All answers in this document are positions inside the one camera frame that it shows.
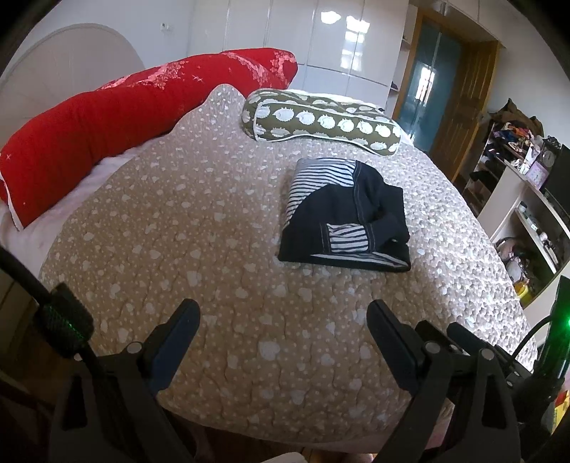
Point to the striped pants with dark waistband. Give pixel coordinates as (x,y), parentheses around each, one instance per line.
(356,209)

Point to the yellow toy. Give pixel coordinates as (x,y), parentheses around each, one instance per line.
(524,294)

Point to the beige spotted quilt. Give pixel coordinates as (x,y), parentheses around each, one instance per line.
(187,231)

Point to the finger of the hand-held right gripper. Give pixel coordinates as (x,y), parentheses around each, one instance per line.
(485,340)

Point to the teal glass door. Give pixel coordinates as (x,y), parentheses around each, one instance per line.
(427,75)

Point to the glossy white wardrobe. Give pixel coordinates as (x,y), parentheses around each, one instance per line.
(320,40)

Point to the white headboard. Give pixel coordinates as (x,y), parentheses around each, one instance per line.
(67,58)

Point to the black monitor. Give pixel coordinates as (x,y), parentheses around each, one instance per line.
(560,173)

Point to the olive bolster pillow white print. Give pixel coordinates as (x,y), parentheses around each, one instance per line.
(320,118)

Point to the white desk shelf unit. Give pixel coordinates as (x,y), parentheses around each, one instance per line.
(512,200)

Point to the white bed sheet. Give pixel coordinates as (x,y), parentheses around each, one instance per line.
(67,191)

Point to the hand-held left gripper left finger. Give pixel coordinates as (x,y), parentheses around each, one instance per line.
(171,351)

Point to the red patterned pillow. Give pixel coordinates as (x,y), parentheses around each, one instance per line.
(111,120)

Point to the black alarm clock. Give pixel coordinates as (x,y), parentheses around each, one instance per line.
(550,153)

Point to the wooden door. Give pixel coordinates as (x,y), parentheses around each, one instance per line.
(467,102)

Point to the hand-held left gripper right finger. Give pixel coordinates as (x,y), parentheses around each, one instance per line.
(392,351)

